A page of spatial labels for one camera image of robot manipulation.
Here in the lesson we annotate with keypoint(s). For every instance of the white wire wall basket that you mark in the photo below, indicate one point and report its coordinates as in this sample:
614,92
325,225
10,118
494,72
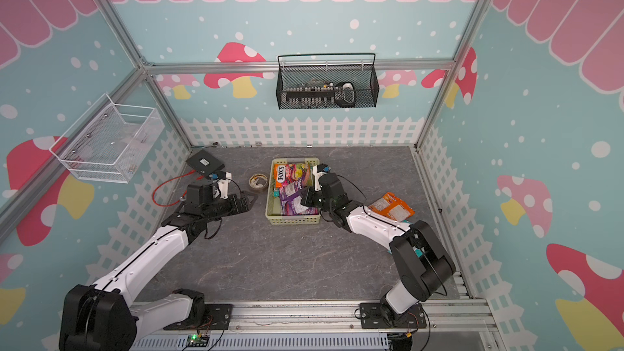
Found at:
109,142

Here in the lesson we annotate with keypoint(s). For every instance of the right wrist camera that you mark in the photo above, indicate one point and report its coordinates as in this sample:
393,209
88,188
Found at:
317,172

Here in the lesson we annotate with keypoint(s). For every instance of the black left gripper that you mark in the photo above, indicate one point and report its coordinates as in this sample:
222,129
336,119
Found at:
233,200

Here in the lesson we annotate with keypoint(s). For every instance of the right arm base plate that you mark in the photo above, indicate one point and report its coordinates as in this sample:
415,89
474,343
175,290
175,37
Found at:
375,315

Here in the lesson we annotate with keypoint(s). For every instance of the black network box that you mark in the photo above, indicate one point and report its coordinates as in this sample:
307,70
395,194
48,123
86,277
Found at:
207,165

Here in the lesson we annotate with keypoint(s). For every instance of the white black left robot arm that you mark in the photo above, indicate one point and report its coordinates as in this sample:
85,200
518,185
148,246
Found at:
101,316

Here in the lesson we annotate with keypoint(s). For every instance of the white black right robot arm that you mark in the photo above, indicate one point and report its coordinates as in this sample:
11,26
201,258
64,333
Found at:
422,262

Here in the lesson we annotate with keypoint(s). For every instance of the black wire wall basket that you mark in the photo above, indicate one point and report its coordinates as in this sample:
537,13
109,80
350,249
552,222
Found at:
328,81

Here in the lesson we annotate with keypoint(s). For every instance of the green lit circuit board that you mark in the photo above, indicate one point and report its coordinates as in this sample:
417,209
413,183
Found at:
197,341

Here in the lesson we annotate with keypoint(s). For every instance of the orange candy bag right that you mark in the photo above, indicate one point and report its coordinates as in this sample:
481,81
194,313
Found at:
392,207

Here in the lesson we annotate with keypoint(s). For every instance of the green plastic basket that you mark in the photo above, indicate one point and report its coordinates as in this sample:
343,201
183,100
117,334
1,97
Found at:
273,211

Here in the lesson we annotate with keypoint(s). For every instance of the teal candy bag right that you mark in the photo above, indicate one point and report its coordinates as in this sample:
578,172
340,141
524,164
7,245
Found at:
418,252

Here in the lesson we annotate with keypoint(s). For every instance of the aluminium front rail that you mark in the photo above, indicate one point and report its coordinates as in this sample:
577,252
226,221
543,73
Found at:
318,316

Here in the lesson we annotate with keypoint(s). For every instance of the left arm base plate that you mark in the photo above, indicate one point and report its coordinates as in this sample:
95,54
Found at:
214,317

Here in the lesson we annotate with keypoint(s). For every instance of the brown tape roll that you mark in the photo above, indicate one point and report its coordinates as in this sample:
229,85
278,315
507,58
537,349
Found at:
258,183

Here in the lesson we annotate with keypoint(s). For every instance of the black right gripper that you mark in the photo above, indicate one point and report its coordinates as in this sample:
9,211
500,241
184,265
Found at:
307,200

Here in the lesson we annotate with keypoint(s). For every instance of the purple Fox's berries bag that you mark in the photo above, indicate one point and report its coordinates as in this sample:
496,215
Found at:
296,208

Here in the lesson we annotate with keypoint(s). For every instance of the purple candy bag back side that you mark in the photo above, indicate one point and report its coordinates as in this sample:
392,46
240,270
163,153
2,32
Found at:
291,191

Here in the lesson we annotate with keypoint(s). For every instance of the yellow Fox's fruits bag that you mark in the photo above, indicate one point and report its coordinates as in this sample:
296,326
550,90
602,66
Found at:
288,173

